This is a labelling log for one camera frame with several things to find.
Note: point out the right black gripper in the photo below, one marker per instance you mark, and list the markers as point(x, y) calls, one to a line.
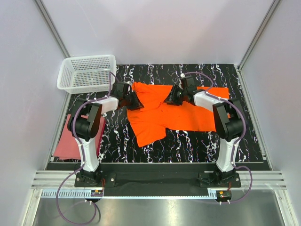
point(171, 99)

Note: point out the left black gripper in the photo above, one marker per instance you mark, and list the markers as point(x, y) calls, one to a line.
point(137, 104)

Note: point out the orange t shirt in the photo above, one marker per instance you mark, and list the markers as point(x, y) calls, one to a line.
point(150, 123)

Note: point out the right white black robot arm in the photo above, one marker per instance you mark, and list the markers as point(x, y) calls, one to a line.
point(229, 121)

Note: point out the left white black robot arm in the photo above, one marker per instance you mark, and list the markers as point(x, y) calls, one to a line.
point(84, 124)

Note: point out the black marbled table mat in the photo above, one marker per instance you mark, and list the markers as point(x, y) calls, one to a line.
point(119, 143)

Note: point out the white plastic perforated basket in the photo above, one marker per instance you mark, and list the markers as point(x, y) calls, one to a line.
point(86, 74)

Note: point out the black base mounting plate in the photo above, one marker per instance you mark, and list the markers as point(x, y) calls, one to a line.
point(134, 176)

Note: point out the folded pink t shirt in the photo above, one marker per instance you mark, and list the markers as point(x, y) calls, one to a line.
point(67, 147)

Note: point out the right aluminium frame post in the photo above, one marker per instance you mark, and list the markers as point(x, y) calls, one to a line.
point(262, 27)

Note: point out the aluminium frame post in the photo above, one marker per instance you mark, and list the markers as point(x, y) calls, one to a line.
point(262, 27)
point(52, 28)

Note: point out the slotted cable duct rail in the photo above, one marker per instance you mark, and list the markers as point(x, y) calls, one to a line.
point(110, 193)

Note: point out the left aluminium frame post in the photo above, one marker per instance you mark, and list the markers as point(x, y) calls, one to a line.
point(52, 28)

